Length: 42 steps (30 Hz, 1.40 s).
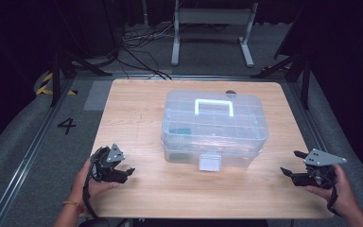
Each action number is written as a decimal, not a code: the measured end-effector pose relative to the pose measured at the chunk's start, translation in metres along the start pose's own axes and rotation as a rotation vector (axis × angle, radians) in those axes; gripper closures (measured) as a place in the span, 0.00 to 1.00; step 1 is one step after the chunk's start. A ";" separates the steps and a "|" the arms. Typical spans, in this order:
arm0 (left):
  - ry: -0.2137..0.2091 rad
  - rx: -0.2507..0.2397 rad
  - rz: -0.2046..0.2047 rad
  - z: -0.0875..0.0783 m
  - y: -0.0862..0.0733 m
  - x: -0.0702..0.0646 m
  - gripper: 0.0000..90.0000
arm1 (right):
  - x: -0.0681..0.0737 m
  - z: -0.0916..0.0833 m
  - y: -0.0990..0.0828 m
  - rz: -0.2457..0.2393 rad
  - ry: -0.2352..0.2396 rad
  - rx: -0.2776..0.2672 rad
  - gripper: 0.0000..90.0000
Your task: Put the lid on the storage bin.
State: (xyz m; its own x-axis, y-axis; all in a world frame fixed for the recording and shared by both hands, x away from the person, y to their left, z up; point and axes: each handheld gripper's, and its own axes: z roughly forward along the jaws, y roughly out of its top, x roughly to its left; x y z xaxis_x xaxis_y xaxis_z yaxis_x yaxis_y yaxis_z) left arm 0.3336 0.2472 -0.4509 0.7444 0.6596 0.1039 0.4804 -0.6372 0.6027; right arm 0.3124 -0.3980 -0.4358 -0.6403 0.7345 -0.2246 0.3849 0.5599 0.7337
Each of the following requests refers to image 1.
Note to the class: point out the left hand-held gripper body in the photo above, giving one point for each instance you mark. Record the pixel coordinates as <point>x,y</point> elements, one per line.
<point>108,164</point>

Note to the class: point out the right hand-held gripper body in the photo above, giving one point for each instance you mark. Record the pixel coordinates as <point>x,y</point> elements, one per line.
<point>323,164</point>

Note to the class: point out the clear plastic storage box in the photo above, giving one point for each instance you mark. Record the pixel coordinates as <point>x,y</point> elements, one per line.
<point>214,132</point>

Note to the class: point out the person's left hand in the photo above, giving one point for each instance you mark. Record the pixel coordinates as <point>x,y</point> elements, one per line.
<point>91,189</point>

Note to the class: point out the person's right hand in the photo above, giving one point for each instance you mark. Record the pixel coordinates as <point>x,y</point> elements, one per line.
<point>340,192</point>

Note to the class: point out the green item inside box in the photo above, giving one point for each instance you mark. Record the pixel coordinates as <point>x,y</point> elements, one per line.
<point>180,130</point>

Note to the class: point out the black tripod stand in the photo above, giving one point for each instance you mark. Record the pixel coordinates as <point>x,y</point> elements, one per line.
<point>302,72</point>
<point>56,78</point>

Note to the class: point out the dark round object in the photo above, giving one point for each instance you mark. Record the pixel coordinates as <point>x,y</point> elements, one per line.
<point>231,92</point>

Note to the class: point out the yellow and black floor tape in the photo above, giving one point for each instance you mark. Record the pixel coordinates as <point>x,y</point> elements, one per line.
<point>45,88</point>

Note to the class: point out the white metal stand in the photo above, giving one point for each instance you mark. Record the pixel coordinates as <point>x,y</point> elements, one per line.
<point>214,17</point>

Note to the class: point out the metal floor rail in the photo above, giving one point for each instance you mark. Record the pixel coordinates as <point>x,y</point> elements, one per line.
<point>182,76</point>
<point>28,154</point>
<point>308,116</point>

